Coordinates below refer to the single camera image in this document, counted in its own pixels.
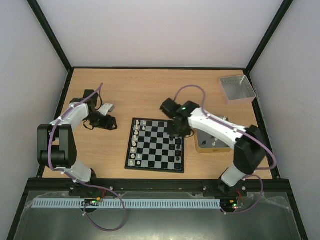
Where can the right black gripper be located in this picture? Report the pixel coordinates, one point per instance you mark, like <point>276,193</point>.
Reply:
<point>178,131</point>

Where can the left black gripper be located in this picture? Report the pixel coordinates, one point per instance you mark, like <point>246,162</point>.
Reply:
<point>107,124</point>

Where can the black chess board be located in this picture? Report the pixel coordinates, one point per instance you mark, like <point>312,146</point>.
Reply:
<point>150,149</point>

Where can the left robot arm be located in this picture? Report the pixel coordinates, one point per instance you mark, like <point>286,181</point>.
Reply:
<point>56,145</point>

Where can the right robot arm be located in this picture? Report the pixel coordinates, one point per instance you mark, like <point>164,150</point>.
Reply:
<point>244,141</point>

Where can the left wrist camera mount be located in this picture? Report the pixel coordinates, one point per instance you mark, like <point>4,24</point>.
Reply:
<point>106,108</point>

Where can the grey slotted cable duct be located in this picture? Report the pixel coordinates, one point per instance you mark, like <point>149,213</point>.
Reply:
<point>73,203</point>

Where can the black aluminium frame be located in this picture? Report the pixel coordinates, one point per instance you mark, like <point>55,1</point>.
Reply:
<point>207,187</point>

